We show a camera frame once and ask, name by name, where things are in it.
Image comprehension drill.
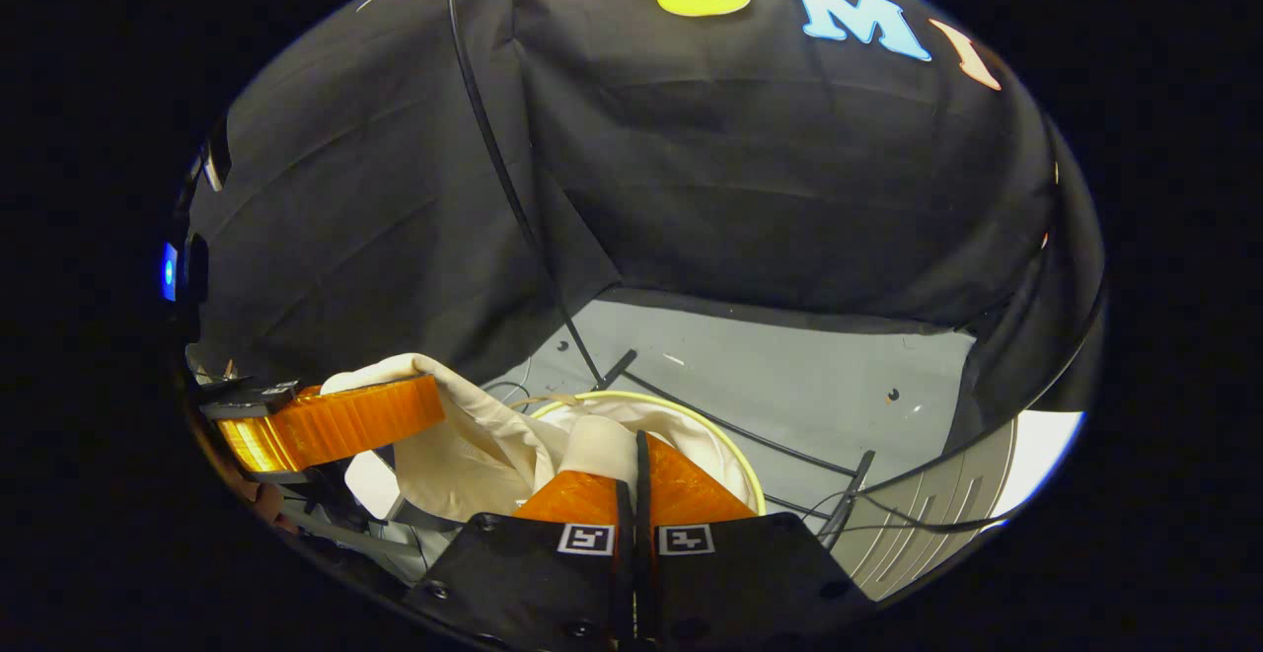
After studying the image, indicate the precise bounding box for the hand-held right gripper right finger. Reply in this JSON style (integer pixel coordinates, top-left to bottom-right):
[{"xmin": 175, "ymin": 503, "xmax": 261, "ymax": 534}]
[{"xmin": 635, "ymin": 430, "xmax": 871, "ymax": 652}]

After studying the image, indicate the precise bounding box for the grey grooved panel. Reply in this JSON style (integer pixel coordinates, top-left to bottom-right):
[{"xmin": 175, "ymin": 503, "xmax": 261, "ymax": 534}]
[{"xmin": 837, "ymin": 419, "xmax": 1019, "ymax": 601}]

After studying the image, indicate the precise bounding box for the white laundry hamper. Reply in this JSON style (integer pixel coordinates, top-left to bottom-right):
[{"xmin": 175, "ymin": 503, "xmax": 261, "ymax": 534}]
[{"xmin": 531, "ymin": 390, "xmax": 768, "ymax": 517}]

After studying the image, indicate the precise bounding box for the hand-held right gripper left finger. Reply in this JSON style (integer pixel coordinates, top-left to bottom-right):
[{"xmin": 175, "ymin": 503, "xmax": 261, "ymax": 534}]
[{"xmin": 409, "ymin": 469, "xmax": 633, "ymax": 652}]

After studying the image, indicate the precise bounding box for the black floor cable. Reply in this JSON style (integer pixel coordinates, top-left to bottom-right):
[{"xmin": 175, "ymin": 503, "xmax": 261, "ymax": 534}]
[{"xmin": 768, "ymin": 492, "xmax": 1019, "ymax": 537}]

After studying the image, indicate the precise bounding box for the black metal clothes rack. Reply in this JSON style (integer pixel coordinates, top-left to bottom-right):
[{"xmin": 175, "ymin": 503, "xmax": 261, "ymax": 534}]
[{"xmin": 448, "ymin": 0, "xmax": 879, "ymax": 546}]

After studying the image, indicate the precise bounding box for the cream shirt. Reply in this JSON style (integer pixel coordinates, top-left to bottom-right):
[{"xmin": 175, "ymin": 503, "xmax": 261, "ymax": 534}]
[{"xmin": 320, "ymin": 352, "xmax": 694, "ymax": 526}]

